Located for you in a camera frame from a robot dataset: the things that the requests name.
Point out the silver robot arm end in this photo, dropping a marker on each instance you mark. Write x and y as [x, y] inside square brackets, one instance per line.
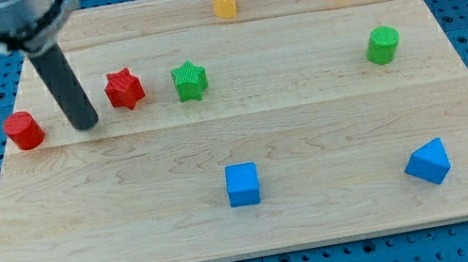
[31, 27]

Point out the green star block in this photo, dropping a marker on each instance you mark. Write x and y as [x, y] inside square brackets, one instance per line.
[190, 81]

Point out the red star block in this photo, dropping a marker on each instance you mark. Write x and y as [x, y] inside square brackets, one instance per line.
[124, 89]

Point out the light wooden board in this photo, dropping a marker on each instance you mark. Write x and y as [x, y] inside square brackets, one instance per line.
[289, 88]

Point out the blue cube block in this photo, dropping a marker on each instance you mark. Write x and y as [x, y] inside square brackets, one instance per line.
[242, 184]

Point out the yellow heart block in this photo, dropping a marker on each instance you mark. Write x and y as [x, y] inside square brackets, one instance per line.
[225, 8]

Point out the green cylinder block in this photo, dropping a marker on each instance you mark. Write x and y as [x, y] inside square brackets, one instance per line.
[382, 45]

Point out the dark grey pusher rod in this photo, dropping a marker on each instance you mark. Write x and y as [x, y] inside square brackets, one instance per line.
[55, 71]

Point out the blue triangle block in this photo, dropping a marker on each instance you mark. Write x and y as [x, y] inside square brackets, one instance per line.
[429, 162]

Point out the red cylinder block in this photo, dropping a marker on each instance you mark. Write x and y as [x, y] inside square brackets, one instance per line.
[23, 130]

